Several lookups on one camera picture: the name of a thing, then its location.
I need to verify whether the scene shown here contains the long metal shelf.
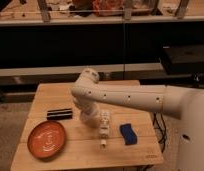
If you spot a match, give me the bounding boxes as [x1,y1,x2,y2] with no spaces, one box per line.
[0,0,204,26]

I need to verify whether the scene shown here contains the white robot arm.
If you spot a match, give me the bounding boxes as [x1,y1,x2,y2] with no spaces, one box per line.
[71,68,204,171]

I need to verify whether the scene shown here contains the white plastic bottle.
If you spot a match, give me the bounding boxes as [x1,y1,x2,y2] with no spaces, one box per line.
[99,110,110,148]

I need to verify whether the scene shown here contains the black rectangular box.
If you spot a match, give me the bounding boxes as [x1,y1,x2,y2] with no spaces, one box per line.
[47,109,73,120]

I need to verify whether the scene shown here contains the blue sponge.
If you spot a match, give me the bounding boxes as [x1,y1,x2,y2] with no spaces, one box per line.
[119,123,137,145]

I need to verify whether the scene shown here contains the orange ceramic plate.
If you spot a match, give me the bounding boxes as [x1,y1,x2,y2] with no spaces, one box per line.
[27,121,66,159]

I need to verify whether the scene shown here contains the black box on shelf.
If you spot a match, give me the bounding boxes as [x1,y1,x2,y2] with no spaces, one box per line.
[160,45,204,74]

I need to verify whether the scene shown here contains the black cables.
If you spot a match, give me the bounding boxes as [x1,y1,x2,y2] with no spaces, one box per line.
[152,113,168,154]

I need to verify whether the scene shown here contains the wooden table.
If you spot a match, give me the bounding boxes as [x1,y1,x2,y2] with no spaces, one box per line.
[11,83,163,171]

